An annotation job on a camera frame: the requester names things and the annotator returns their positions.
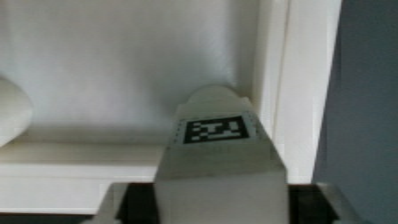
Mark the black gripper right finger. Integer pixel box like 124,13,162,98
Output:
288,184,339,224

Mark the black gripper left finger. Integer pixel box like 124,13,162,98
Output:
116,183,160,224

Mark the white leg with tag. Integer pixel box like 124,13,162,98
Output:
155,86,290,224

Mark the white square tabletop tray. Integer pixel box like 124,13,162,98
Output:
0,0,343,214

